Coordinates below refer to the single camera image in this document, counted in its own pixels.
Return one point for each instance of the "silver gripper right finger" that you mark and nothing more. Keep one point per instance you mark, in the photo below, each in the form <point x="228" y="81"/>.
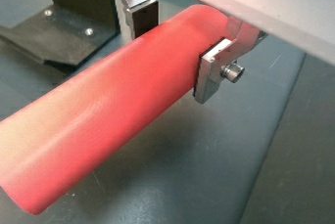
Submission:
<point x="217" y="64"/>

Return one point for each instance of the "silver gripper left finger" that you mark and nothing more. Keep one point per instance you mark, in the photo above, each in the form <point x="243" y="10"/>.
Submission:
<point x="141" y="15"/>

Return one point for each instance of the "pink-red oval peg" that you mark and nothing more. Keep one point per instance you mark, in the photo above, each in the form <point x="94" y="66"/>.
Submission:
<point x="59" y="137"/>

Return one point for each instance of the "black cradle fixture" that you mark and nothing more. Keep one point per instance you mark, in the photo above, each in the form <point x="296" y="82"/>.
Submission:
<point x="63" y="34"/>

